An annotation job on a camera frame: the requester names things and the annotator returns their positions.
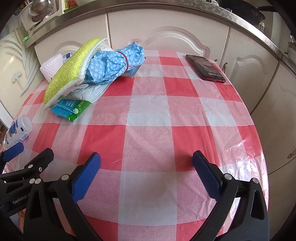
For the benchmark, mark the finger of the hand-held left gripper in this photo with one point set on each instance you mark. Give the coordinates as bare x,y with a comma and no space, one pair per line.
34,161
13,151

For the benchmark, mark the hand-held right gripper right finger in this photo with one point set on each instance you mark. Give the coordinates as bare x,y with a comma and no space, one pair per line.
207,178

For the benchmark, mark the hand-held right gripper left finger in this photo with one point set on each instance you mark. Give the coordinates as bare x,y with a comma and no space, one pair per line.
86,178

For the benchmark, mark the white plastic bottle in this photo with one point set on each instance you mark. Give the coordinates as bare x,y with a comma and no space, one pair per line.
18,129

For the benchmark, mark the blue cartoon snack packet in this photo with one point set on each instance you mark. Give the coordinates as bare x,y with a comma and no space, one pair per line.
69,109

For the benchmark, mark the white wipes packet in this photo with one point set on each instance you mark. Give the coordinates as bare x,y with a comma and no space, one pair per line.
90,92

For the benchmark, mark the white bag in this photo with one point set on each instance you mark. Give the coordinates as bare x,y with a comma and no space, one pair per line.
49,67

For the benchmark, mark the yellow scouring sponge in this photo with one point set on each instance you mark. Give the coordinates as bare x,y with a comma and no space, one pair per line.
69,69

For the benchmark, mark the blue patterned cloth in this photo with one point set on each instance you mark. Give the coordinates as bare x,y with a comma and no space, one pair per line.
111,64

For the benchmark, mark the red rubber band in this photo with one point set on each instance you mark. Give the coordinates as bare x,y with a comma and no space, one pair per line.
126,60

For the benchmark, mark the white refrigerator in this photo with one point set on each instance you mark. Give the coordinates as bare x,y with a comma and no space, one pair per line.
13,76

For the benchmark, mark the red white checkered tablecloth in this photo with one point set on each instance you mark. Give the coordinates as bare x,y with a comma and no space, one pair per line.
150,129

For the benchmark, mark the white cabinet door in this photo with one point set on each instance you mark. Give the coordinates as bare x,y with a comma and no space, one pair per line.
249,60
69,30
277,111
166,25

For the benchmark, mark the red smartphone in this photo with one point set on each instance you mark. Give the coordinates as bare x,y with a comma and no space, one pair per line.
205,67

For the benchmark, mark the green plastic clip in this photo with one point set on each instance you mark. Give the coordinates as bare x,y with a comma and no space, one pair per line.
26,38

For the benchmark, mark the white utensil rack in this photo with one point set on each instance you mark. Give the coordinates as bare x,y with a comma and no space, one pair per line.
27,22

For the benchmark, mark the steel ladle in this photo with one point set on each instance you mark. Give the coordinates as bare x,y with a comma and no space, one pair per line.
38,7

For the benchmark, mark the grey kitchen countertop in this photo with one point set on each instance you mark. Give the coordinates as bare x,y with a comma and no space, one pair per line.
245,22

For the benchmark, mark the black wok pan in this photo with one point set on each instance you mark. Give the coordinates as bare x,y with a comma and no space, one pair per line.
251,12

